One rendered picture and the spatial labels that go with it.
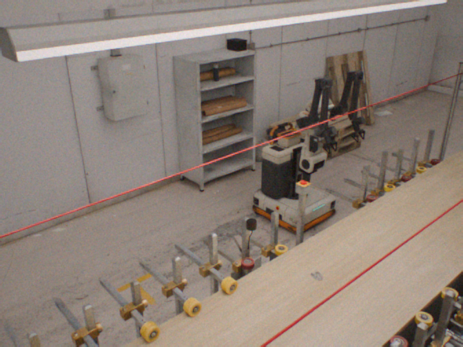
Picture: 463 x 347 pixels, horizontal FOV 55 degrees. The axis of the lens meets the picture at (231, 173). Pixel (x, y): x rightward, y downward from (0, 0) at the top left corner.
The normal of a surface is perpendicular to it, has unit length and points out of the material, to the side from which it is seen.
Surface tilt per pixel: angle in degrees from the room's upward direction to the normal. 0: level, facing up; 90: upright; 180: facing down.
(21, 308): 0
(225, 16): 61
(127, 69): 90
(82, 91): 90
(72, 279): 0
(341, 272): 0
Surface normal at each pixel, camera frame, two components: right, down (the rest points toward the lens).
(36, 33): 0.58, -0.16
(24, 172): 0.66, 0.32
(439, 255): 0.00, -0.90
